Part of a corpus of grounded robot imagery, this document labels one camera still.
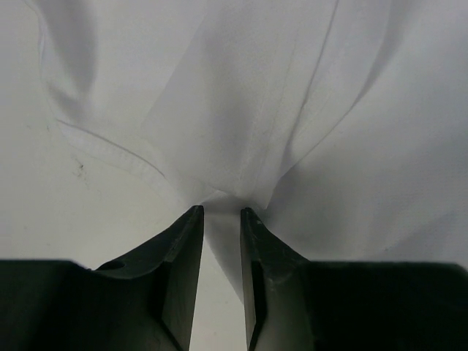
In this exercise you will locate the white t shirt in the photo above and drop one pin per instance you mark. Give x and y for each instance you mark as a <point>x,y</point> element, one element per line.
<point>343,124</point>

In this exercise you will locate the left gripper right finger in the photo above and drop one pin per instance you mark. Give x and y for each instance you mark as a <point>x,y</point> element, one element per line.
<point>292,303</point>

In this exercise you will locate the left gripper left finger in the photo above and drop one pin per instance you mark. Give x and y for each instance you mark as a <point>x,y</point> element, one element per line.
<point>142,300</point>

